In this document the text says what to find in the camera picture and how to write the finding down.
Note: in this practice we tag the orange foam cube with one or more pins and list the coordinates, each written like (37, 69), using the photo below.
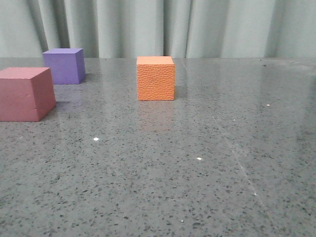
(155, 78)

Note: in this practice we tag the pale green curtain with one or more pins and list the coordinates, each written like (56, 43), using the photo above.
(177, 28)

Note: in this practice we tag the purple foam cube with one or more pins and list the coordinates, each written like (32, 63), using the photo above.
(66, 64)

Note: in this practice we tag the red foam cube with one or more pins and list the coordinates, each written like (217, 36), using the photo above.
(26, 93)

